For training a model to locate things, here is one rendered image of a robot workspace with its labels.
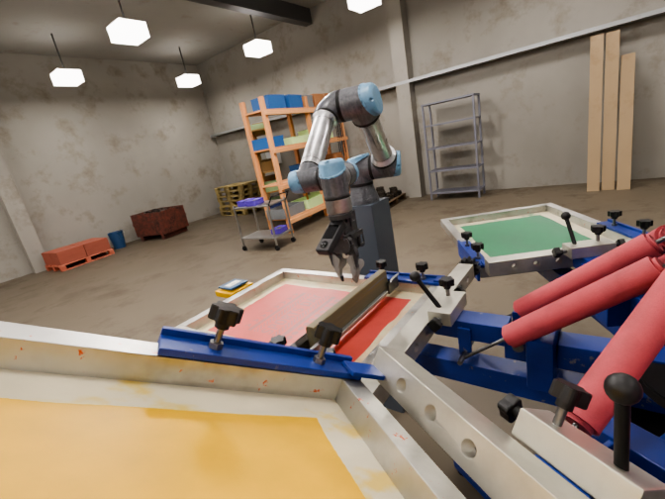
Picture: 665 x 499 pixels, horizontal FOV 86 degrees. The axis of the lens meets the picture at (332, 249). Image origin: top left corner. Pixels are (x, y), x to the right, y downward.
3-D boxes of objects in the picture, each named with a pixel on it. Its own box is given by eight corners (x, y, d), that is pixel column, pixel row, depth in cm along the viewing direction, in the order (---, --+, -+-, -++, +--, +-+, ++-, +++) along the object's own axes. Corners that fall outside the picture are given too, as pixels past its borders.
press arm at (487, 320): (434, 334, 92) (432, 317, 91) (442, 323, 96) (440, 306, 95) (507, 348, 81) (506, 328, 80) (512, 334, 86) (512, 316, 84)
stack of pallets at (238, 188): (267, 207, 1092) (260, 179, 1067) (246, 215, 1028) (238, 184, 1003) (241, 209, 1165) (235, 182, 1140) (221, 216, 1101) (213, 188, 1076)
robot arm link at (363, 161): (352, 182, 182) (348, 155, 178) (378, 178, 177) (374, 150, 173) (345, 186, 172) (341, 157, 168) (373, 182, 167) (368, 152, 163)
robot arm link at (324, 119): (311, 90, 137) (280, 178, 109) (337, 83, 133) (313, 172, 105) (322, 116, 146) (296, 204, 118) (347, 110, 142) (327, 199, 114)
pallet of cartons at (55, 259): (101, 252, 876) (95, 237, 864) (117, 253, 825) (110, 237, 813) (45, 270, 787) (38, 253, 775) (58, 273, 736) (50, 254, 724)
